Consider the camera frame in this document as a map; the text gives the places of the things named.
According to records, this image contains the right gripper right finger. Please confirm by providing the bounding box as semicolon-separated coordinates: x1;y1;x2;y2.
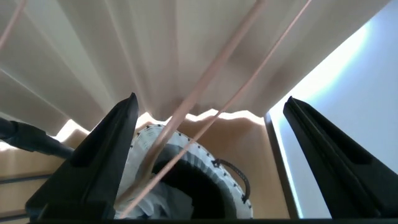
282;95;398;218

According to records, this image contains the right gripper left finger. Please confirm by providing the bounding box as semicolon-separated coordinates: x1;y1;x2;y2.
25;92;140;220

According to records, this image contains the black clothes rack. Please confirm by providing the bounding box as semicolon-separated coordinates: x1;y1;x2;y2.
0;117;75;220

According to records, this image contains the white laundry basket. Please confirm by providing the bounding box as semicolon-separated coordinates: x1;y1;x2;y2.
114;124;253;220

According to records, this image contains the beige curtain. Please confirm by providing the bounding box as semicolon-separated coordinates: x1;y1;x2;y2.
0;0;391;136

